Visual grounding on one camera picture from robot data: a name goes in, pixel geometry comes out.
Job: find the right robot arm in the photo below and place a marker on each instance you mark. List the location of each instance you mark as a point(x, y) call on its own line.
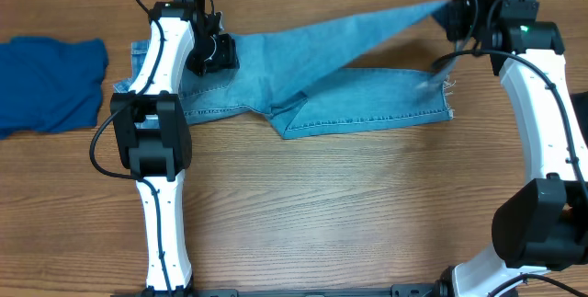
point(543, 227)

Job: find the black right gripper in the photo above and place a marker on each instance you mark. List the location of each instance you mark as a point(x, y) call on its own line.
point(457, 18)

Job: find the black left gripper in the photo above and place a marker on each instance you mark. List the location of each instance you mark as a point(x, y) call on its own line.
point(225, 52)

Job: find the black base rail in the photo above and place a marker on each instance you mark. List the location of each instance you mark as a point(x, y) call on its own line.
point(312, 293)

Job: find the light blue denim jeans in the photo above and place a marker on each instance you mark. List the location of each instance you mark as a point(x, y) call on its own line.
point(300, 80)

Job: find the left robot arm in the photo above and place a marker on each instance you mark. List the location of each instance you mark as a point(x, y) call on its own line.
point(153, 135)

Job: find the dark blue t-shirt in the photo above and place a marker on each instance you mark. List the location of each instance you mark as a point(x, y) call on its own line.
point(51, 86)

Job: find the dark navy garment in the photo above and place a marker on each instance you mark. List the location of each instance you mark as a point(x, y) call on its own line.
point(580, 105)

